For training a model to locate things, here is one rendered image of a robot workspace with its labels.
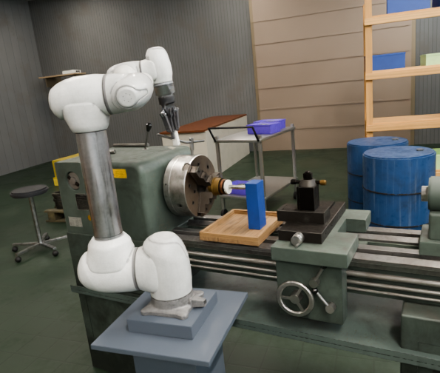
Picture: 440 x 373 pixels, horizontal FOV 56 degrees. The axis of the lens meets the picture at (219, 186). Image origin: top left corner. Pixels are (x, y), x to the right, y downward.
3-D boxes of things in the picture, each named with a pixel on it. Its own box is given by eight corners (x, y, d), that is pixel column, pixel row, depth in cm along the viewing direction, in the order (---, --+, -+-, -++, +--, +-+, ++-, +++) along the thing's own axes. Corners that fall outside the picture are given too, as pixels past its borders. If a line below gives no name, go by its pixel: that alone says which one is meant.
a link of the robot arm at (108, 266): (138, 299, 145) (77, 303, 147) (148, 278, 161) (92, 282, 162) (101, 71, 127) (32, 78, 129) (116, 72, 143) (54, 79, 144)
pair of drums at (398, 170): (420, 214, 445) (421, 132, 424) (440, 262, 336) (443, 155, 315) (348, 214, 469) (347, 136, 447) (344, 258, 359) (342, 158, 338)
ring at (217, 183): (205, 179, 203) (221, 180, 199) (214, 175, 211) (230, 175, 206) (206, 197, 205) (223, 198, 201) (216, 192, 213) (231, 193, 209)
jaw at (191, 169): (192, 186, 209) (181, 171, 200) (195, 177, 211) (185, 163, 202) (211, 186, 203) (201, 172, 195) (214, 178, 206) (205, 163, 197)
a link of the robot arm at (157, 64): (175, 79, 194) (148, 84, 195) (168, 44, 190) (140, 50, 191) (172, 81, 184) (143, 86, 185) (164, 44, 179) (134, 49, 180)
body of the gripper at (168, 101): (166, 95, 186) (171, 116, 188) (177, 92, 193) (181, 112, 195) (153, 98, 190) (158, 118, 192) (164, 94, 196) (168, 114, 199)
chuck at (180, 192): (171, 222, 204) (166, 158, 199) (203, 209, 231) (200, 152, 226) (186, 223, 199) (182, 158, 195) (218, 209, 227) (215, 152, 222)
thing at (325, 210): (276, 220, 181) (276, 209, 180) (285, 213, 189) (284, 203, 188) (324, 224, 171) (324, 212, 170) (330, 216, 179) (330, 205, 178)
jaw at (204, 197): (198, 192, 214) (197, 215, 213) (193, 191, 210) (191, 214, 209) (217, 192, 209) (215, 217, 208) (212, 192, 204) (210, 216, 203)
